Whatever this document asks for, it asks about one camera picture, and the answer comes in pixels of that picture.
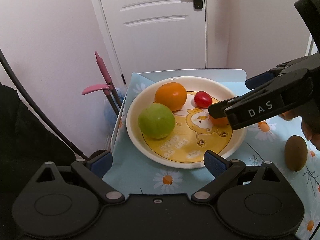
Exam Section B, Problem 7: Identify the black jacket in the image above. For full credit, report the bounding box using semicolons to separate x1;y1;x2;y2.
1;85;76;239

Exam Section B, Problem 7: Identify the brown kiwi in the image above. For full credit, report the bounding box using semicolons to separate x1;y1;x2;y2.
285;135;308;172

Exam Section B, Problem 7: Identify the blue plastic bag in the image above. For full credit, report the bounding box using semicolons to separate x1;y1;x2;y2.
102;87;130;128

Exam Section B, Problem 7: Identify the large green apple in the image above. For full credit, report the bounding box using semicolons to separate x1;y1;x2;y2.
138;103;176;139

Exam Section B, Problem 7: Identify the cream cartoon plate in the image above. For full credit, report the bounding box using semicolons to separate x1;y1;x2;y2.
126;76;247;168

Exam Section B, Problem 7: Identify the small tangerine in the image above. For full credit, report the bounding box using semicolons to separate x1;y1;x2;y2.
209;115;229;127

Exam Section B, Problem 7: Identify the blue daisy tablecloth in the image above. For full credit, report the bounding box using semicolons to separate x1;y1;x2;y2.
102;71;320;240

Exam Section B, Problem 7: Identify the pink broom handle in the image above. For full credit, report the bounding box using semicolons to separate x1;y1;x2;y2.
94;51;121;115

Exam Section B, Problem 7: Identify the large orange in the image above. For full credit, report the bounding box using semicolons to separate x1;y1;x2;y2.
155;82;187;112

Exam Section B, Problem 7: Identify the white door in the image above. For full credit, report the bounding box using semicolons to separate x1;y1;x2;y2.
92;0;207;80

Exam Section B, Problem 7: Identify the red plum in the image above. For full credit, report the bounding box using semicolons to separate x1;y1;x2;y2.
194;91;213;109

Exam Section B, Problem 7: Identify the pink dustpan handle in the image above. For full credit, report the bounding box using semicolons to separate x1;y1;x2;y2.
81;84;113;95

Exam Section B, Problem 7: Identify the black pole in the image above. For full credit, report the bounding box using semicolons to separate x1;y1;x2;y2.
0;48;90;161

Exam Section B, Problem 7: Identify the person right hand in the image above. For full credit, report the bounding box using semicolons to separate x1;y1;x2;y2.
279;110;320;150

